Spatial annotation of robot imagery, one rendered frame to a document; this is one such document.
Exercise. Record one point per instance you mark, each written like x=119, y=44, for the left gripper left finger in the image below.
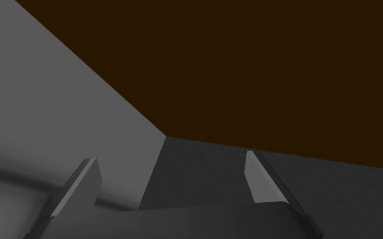
x=78, y=188

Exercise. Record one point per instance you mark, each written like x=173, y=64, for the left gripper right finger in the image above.
x=265, y=181

